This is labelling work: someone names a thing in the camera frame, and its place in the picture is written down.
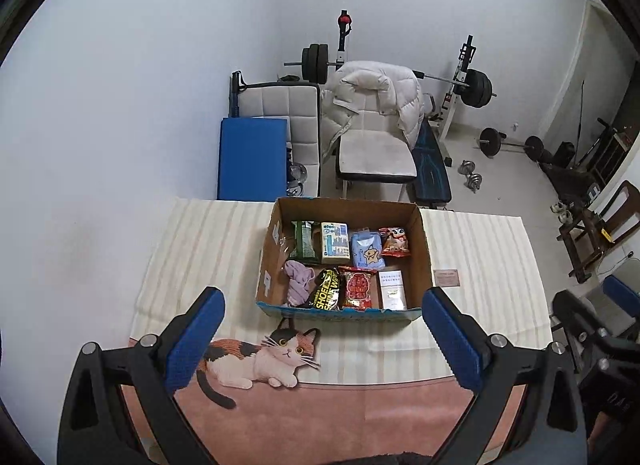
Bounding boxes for blue mat board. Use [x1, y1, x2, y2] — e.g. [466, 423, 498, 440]
[217, 118, 288, 202]

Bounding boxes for white barbell rack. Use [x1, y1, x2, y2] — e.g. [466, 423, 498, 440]
[427, 35, 476, 147]

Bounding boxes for red cartoon snack bag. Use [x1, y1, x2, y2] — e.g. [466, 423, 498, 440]
[378, 227, 410, 257]

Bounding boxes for white puffer jacket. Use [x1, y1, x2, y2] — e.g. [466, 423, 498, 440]
[320, 70, 425, 156]

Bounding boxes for barbell on floor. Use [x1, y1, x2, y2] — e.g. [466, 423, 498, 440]
[477, 127, 544, 162]

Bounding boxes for cardboard box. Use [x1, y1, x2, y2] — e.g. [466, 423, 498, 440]
[255, 198, 432, 323]

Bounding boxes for black yellow snack bag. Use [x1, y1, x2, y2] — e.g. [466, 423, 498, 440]
[306, 268, 341, 311]

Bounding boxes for white cushioned chair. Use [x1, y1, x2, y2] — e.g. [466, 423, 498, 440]
[335, 92, 418, 198]

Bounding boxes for black blue weight bench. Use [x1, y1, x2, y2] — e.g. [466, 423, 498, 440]
[412, 120, 451, 208]

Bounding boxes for chrome dumbbells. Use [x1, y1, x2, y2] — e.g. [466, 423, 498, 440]
[458, 160, 483, 193]

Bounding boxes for white paper packet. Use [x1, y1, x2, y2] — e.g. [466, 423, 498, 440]
[378, 270, 407, 311]

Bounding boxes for wooden chair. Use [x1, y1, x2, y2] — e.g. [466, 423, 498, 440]
[556, 180, 640, 284]

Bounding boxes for barbell on rack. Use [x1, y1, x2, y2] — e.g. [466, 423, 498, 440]
[284, 44, 497, 109]

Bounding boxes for grey tufted sofa cushion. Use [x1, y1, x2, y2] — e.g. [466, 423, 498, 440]
[229, 71, 321, 198]

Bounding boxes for green snack bag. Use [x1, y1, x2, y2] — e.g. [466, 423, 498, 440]
[290, 220, 320, 263]

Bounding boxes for striped tablecloth with cat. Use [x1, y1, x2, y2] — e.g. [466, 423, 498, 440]
[131, 199, 551, 464]

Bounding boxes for red black vacuum handle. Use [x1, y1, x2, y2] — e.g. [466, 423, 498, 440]
[336, 9, 352, 66]

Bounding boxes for red floral snack bag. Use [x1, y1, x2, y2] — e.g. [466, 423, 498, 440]
[338, 267, 376, 310]

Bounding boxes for blue building box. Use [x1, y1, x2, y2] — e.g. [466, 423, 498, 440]
[320, 222, 352, 265]

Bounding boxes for brown label patch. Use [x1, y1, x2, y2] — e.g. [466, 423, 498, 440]
[433, 269, 461, 289]

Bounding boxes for light blue cat pouch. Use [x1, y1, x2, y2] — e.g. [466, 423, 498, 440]
[350, 230, 385, 271]

